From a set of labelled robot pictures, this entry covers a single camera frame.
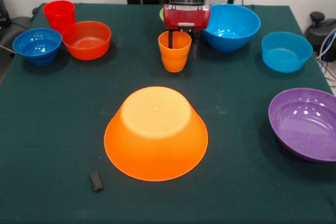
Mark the dark green tablecloth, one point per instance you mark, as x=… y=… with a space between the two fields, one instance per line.
x=52 y=129

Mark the large orange bowl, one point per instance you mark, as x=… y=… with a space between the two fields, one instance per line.
x=156 y=142

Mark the small black rubber piece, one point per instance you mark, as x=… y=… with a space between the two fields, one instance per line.
x=96 y=181

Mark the dark blue bowl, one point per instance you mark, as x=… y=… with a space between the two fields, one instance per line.
x=36 y=47

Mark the green bowl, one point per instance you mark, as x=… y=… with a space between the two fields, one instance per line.
x=161 y=15

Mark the small light blue bowl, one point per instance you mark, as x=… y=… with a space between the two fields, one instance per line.
x=287 y=53

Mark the large light blue bowl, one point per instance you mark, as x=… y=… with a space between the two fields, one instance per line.
x=233 y=28

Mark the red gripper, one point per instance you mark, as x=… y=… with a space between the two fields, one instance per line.
x=186 y=16

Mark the orange cup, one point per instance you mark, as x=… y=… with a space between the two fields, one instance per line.
x=174 y=56

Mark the red-orange bowl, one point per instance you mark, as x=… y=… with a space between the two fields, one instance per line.
x=86 y=43

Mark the purple bowl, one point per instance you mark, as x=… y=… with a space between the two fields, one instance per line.
x=304 y=127

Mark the red cup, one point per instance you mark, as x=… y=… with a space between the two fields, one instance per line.
x=59 y=14

